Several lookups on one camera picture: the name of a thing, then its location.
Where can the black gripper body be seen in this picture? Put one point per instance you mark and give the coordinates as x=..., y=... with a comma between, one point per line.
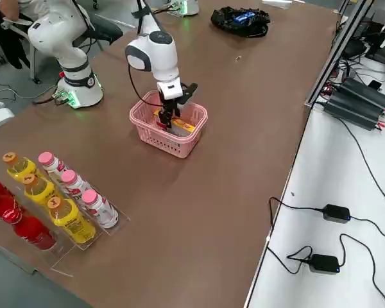
x=171, y=102

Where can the yellow wafer snack pack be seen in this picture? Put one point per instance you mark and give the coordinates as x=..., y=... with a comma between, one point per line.
x=184, y=126

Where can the blue cookie box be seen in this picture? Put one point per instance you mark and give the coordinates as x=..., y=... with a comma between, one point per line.
x=244, y=17

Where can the pink plastic basket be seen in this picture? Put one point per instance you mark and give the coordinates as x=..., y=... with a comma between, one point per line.
x=167, y=144

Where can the black plastic bag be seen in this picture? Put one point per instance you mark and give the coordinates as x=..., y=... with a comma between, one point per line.
x=224, y=22

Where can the white pink-capped milk bottle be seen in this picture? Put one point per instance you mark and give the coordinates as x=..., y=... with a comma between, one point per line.
x=101, y=211
x=75, y=183
x=51, y=163

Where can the yellow juice bottle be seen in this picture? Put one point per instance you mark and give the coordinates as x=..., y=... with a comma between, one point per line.
x=38, y=189
x=70, y=221
x=17, y=167

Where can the clear acrylic bottle shelf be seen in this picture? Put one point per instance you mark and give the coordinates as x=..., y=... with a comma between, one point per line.
x=67, y=253

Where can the black power supply unit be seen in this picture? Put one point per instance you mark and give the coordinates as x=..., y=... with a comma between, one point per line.
x=349, y=112
x=369, y=93

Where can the person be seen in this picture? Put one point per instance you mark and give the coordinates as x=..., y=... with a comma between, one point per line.
x=6, y=8

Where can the black power adapter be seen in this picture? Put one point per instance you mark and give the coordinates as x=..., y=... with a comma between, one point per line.
x=324, y=263
x=337, y=213

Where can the black smartphone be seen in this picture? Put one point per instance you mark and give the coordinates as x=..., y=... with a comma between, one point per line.
x=375, y=85

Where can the aluminium frame post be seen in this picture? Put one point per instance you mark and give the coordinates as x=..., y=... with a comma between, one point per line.
x=337, y=54

